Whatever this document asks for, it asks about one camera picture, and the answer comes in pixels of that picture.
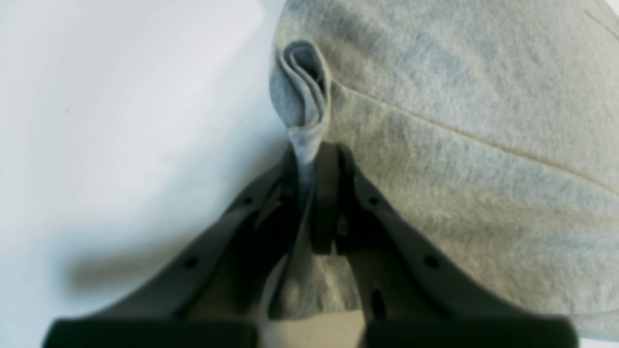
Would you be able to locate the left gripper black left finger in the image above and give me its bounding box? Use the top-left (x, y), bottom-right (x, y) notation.
top-left (44, 145), bottom-right (298, 348)

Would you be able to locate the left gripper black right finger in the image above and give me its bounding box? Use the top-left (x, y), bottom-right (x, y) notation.
top-left (312, 143), bottom-right (579, 348)

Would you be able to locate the grey T-shirt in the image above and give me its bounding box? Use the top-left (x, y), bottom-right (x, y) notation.
top-left (269, 0), bottom-right (618, 341)

